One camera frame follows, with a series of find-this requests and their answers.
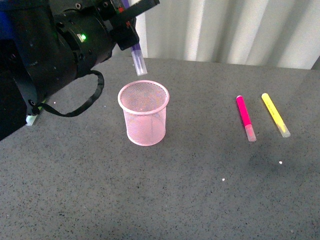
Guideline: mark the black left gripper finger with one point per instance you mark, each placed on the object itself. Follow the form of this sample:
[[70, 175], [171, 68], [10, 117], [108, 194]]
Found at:
[[116, 10]]

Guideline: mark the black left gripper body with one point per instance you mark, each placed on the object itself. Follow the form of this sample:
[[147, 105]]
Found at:
[[92, 32]]

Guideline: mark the purple highlighter pen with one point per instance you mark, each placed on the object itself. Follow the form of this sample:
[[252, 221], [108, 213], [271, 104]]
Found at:
[[138, 60]]

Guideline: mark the pink highlighter pen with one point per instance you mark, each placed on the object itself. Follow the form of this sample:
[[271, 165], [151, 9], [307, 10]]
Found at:
[[245, 118]]

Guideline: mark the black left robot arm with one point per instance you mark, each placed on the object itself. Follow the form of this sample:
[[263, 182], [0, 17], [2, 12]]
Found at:
[[47, 44]]

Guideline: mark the pink mesh pen cup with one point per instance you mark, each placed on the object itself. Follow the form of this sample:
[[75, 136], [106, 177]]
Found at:
[[144, 104]]

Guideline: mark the green highlighter pen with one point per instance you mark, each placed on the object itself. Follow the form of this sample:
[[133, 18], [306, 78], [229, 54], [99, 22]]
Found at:
[[30, 119]]

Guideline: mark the white pleated curtain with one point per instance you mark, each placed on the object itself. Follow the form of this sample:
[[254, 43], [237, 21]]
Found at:
[[277, 33]]

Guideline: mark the yellow highlighter pen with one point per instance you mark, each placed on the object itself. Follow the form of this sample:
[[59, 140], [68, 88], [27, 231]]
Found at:
[[279, 122]]

